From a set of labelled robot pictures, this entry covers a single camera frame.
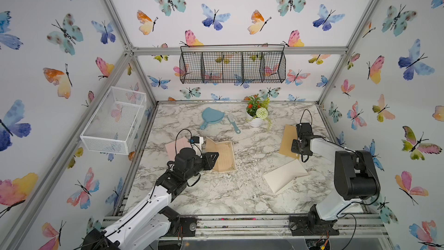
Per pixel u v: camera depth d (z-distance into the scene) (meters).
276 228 0.75
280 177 0.89
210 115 1.16
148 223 0.48
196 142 0.70
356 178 0.47
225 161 0.93
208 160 0.68
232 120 1.11
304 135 0.77
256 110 0.96
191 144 0.68
